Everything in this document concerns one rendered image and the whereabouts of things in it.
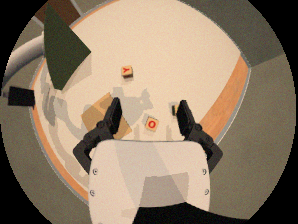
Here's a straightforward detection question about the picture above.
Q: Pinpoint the tan flat mat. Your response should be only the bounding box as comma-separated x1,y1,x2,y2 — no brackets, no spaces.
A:
81,92,132,139

